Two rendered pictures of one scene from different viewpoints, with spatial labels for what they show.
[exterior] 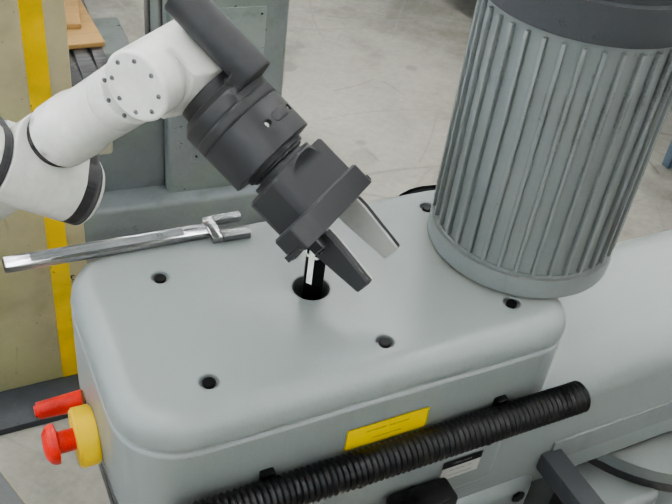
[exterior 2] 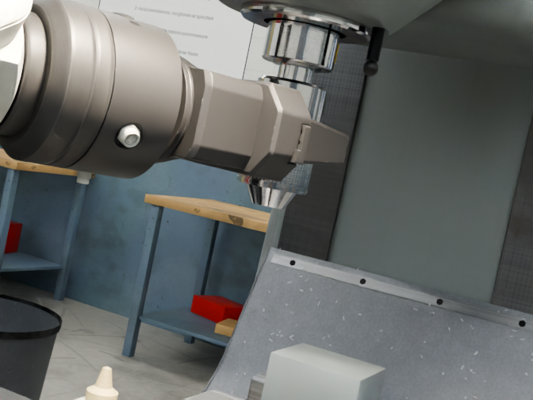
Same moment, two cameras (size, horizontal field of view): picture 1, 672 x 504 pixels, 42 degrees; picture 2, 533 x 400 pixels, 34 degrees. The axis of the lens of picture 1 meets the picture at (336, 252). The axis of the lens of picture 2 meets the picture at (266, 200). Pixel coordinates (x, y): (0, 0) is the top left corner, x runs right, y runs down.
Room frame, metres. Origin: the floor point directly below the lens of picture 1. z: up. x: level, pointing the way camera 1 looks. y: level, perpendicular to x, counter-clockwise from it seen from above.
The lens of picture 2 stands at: (0.19, 0.34, 1.22)
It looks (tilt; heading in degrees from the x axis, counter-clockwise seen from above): 3 degrees down; 326
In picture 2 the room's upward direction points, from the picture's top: 12 degrees clockwise
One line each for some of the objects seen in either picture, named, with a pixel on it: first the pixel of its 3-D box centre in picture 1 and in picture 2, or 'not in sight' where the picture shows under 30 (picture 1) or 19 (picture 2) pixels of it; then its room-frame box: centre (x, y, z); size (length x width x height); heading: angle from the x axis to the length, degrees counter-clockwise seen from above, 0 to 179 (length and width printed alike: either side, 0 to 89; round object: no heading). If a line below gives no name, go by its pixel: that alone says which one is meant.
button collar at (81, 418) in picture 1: (84, 435); not in sight; (0.53, 0.22, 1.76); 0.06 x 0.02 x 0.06; 31
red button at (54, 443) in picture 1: (60, 442); not in sight; (0.52, 0.24, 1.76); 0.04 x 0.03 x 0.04; 31
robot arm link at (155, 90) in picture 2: not in sight; (164, 113); (0.64, 0.11, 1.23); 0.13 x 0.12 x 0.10; 6
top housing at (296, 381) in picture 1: (316, 341); not in sight; (0.66, 0.01, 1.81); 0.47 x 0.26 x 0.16; 121
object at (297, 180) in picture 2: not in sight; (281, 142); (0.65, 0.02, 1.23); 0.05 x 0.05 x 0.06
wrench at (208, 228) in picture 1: (130, 243); not in sight; (0.67, 0.21, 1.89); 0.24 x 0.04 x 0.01; 119
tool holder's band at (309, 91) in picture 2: not in sight; (291, 90); (0.65, 0.02, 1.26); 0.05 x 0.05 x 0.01
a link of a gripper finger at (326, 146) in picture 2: not in sight; (312, 142); (0.62, 0.02, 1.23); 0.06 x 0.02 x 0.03; 96
